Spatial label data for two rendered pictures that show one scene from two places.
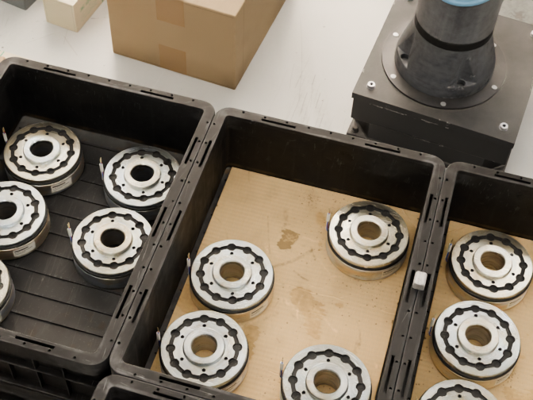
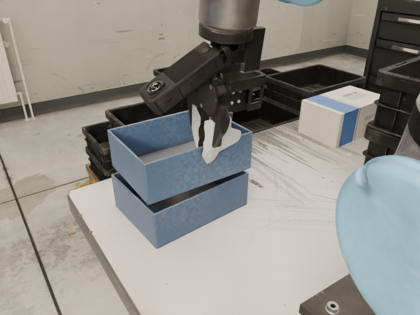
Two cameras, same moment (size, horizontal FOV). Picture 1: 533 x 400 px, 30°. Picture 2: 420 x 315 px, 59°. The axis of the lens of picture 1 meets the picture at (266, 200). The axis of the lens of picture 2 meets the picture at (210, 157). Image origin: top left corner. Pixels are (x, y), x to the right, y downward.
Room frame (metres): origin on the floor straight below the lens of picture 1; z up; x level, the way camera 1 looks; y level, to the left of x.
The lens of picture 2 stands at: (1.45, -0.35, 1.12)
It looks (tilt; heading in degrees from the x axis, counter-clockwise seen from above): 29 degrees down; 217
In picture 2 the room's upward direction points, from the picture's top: straight up
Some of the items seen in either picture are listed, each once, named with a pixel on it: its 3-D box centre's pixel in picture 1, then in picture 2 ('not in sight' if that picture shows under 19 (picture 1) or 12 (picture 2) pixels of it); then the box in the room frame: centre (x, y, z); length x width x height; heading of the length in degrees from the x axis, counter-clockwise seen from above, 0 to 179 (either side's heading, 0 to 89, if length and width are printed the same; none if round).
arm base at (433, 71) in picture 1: (449, 39); not in sight; (1.10, -0.26, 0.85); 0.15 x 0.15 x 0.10
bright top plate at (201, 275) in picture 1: (231, 274); not in sight; (0.66, 0.04, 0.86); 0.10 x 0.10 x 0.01
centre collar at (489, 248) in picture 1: (492, 261); not in sight; (0.70, -0.28, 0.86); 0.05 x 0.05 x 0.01
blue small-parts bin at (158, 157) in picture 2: not in sight; (180, 149); (1.02, -0.74, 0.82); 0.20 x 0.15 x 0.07; 160
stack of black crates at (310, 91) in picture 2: not in sight; (309, 119); (-0.27, -1.00, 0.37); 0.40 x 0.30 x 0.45; 161
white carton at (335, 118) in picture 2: not in sight; (342, 114); (0.51, -0.62, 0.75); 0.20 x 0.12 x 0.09; 163
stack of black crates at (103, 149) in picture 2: not in sight; (133, 149); (0.36, -1.64, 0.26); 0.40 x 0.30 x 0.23; 161
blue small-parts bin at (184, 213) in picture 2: not in sight; (180, 189); (1.02, -0.74, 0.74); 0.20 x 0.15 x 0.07; 165
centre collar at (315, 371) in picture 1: (327, 382); not in sight; (0.52, -0.08, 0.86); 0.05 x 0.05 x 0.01
